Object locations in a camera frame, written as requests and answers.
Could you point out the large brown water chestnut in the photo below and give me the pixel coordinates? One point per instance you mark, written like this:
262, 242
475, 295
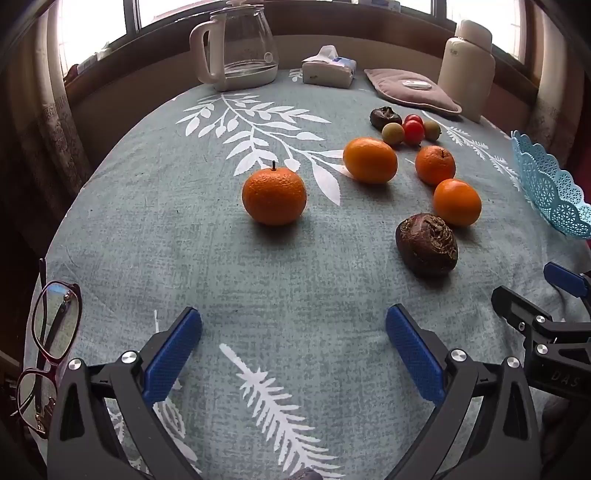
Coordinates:
427, 244

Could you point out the round orange with stem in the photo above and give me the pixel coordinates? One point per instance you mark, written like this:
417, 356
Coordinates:
274, 196

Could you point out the light blue lattice basket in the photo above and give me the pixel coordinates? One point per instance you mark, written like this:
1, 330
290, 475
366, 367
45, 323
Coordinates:
549, 194

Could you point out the pink electric hot water bag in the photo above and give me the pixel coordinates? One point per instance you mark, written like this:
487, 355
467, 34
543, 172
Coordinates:
401, 94

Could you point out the cream thermos flask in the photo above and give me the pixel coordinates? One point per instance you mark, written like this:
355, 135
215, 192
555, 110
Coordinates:
464, 69

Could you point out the grey-green leaf print tablecloth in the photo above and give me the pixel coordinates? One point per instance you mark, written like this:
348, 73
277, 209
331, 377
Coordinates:
207, 258

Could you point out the oval orange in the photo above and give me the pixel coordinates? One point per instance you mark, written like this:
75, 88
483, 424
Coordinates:
370, 160

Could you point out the white and blue flat box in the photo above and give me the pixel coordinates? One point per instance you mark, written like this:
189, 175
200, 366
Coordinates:
385, 5

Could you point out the small orange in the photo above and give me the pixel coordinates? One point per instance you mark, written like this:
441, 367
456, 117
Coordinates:
435, 165
457, 202

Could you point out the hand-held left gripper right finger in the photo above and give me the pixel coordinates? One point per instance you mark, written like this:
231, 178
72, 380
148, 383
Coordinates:
411, 355

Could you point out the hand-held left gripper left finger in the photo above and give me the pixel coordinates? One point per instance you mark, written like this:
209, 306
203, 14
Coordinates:
171, 355

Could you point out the soft tissue pack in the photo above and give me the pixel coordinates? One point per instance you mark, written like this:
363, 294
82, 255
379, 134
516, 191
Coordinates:
328, 71

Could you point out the tan longan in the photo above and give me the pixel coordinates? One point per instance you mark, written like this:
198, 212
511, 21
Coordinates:
393, 134
433, 130

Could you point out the patterned beige curtain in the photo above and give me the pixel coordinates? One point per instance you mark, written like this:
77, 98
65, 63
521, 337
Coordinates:
51, 120
551, 92

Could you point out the wooden window frame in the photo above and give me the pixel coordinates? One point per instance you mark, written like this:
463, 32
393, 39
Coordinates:
323, 32

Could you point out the small brown water chestnut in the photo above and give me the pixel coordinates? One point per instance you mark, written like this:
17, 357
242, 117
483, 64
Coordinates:
385, 117

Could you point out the purple framed eyeglasses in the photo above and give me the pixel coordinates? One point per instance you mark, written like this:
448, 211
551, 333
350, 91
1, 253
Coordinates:
57, 323

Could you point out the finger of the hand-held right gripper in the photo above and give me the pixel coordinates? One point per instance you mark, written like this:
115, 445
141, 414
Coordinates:
517, 309
565, 279

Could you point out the red cherry tomato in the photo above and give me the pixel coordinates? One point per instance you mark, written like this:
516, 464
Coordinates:
413, 118
413, 133

